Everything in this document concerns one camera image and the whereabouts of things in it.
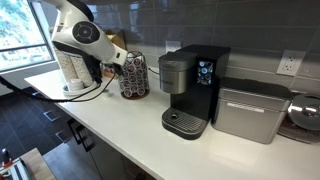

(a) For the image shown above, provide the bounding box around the red black tool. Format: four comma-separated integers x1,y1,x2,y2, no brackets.
0,147,14,172

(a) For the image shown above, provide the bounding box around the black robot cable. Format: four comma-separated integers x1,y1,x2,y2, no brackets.
0,73,118,104

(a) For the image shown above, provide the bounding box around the white cup lid stack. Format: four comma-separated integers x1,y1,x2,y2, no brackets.
67,78,85,92

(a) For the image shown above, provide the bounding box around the black power cord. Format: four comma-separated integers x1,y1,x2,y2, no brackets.
147,66,161,76

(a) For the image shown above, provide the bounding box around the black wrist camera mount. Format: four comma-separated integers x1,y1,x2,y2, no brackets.
83,54,103,85

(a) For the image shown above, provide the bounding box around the white double wall outlet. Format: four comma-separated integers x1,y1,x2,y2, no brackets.
275,49,307,77

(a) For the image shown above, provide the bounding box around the appliance with glass lid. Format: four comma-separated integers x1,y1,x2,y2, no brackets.
277,92,320,145

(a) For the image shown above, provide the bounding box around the white cup holder base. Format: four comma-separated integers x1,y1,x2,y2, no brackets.
62,79,100,99

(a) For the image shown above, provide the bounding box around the window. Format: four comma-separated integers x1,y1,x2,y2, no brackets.
0,0,56,73

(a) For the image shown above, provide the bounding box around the silver ice maker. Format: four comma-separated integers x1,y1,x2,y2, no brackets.
211,76,295,145

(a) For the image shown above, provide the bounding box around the wire coffee pod carousel rack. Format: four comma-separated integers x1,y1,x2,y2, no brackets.
118,51,150,100

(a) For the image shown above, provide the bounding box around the wooden table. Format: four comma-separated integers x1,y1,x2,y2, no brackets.
19,147,58,180

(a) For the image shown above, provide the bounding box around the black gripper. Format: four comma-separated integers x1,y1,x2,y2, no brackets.
110,60,125,79

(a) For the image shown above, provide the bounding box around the black silver coffee maker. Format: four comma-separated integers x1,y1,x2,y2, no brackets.
157,44,232,141

